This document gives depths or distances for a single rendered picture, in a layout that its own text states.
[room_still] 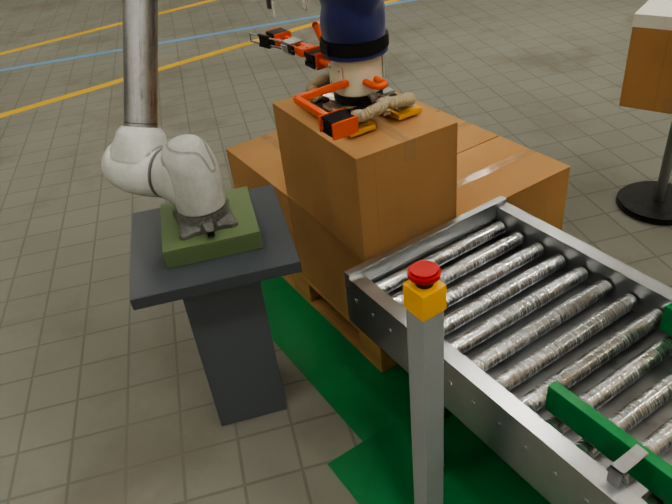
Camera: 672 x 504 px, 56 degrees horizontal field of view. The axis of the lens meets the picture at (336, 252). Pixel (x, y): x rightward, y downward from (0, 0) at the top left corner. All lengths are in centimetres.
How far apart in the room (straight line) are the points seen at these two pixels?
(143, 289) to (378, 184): 80
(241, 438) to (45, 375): 96
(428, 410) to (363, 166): 80
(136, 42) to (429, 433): 136
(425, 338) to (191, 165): 87
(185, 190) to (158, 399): 103
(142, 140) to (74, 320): 140
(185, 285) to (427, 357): 78
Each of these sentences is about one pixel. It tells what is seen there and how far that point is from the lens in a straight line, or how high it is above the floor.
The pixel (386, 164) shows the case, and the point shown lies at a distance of 205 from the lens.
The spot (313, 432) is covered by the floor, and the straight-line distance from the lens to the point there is 239.
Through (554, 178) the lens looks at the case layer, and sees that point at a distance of 272.
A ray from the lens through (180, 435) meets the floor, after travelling 251.
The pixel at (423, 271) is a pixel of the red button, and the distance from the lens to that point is 133.
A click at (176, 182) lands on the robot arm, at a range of 191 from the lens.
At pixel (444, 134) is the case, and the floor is 92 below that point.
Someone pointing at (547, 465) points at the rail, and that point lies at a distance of 166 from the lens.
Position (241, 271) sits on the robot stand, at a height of 75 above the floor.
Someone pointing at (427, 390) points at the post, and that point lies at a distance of 153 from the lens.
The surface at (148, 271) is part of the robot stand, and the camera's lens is 200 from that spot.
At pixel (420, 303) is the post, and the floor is 98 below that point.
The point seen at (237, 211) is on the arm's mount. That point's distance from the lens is 205.
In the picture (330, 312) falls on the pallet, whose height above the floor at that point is 2.
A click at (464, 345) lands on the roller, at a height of 54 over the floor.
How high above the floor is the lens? 185
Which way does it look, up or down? 35 degrees down
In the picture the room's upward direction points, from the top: 7 degrees counter-clockwise
